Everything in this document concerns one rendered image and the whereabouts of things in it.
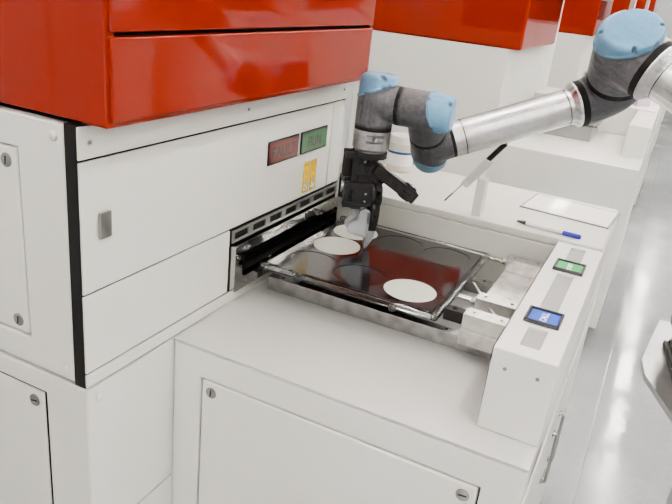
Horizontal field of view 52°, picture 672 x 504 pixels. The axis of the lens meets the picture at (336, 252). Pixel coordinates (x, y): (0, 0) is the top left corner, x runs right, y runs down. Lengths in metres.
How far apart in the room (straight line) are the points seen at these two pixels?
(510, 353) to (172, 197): 0.57
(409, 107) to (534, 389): 0.59
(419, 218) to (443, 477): 0.70
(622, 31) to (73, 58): 0.95
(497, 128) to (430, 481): 0.72
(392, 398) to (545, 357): 0.25
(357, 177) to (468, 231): 0.31
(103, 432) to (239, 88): 0.59
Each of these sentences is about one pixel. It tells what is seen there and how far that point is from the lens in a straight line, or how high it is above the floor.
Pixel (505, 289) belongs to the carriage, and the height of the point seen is 0.88.
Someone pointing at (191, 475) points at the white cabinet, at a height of 0.54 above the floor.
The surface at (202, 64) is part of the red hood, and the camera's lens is 1.05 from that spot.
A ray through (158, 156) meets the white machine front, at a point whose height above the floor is 1.15.
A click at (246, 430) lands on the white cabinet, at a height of 0.69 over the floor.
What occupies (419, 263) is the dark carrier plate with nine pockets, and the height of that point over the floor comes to 0.90.
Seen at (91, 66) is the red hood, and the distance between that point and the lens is 0.93.
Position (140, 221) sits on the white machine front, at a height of 1.06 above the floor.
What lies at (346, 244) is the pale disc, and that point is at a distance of 1.48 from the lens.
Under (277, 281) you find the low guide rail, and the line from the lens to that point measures 1.41.
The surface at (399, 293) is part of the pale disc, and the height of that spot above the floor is 0.90.
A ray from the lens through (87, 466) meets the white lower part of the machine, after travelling 1.21.
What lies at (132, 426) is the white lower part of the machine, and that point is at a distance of 1.24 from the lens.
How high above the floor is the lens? 1.43
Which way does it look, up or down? 22 degrees down
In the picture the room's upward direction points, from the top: 6 degrees clockwise
